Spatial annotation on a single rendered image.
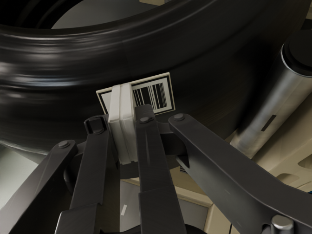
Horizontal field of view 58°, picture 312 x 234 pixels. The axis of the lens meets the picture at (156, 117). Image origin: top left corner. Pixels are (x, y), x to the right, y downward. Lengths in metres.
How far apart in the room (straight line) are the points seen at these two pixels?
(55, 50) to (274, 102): 0.22
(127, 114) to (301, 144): 0.23
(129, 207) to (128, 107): 0.72
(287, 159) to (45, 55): 0.30
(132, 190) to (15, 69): 0.67
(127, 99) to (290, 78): 0.15
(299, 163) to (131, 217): 0.58
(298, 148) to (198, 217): 0.55
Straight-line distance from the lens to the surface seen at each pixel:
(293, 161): 0.40
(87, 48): 0.25
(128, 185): 0.89
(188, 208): 0.87
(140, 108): 0.19
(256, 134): 0.39
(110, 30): 0.26
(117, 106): 0.18
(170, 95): 0.24
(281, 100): 0.31
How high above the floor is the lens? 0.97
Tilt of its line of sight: 11 degrees up
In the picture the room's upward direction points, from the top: 75 degrees counter-clockwise
